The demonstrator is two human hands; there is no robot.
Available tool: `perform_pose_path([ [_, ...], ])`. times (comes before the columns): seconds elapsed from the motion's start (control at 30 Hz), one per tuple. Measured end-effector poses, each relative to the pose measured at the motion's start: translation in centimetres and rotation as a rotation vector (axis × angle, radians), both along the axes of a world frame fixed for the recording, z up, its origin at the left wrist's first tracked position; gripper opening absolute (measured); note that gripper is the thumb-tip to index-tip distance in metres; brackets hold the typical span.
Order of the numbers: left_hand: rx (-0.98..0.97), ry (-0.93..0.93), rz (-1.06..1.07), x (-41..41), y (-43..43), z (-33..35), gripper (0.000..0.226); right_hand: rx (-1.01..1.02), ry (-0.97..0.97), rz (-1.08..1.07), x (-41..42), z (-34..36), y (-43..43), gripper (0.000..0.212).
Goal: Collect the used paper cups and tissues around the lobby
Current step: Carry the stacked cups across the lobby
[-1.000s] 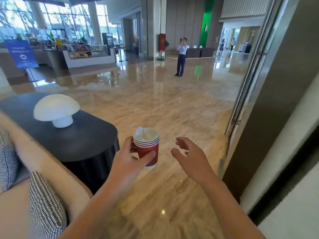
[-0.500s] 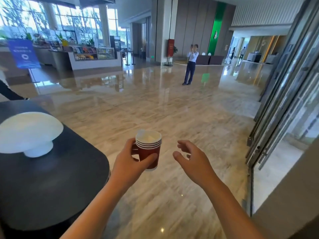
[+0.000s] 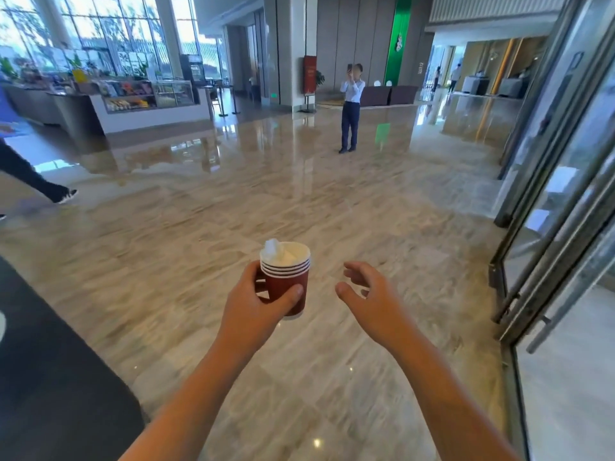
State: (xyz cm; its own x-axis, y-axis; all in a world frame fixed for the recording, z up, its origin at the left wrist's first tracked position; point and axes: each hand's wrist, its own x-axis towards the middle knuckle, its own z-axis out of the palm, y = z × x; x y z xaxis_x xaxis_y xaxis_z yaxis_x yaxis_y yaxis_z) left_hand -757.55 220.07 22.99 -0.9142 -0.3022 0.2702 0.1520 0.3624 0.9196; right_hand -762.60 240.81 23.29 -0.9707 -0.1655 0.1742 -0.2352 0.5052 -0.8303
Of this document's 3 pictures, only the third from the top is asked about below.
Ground person's left hand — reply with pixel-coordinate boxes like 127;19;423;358
217;260;305;361

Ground person's right hand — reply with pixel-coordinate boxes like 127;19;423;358
335;261;414;353

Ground stack of red paper cups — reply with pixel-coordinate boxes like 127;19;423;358
259;242;312;321

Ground person's right forearm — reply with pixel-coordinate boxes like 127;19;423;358
380;331;522;461

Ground person's left forearm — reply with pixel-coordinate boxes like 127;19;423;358
119;338;251;461

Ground white crumpled tissue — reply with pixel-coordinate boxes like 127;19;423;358
263;238;308;265

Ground dark lobby sofa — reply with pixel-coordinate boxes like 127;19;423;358
360;85;420;107

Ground red standing sign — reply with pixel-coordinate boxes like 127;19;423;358
299;55;319;114

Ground white glass display counter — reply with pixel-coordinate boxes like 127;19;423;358
90;80;212;135

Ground grey reception desk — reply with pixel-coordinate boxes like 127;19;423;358
460;75;491;96

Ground black drinks fridge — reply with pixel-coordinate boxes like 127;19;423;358
180;53;206;86

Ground black floor mat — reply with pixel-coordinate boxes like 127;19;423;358
0;255;146;461

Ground green hanging banner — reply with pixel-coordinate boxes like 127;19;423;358
384;0;413;87

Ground dark service counter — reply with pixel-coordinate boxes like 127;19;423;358
0;83;105;139

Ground metal door handle bar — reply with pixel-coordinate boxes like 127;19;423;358
526;276;615;355

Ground glass door with metal frame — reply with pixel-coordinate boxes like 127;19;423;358
488;0;615;461

